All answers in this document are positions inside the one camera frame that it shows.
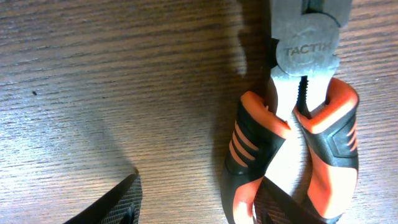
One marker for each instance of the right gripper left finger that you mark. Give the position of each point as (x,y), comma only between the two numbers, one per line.
(120,205)

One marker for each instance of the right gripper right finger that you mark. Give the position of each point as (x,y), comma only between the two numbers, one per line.
(274,201)

